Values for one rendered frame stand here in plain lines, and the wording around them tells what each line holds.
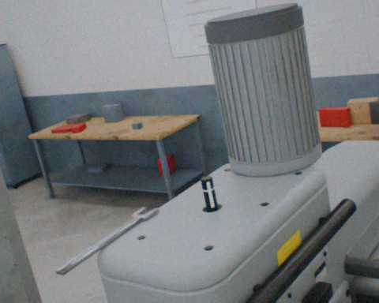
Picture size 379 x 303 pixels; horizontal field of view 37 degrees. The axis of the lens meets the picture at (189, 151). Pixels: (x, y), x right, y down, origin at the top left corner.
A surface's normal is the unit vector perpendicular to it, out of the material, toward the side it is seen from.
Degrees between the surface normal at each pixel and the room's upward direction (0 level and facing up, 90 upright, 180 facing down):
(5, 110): 90
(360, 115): 90
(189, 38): 90
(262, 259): 90
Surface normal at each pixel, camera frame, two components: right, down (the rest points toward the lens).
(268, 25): 0.19, 0.25
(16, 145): 0.79, 0.02
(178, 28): -0.59, 0.34
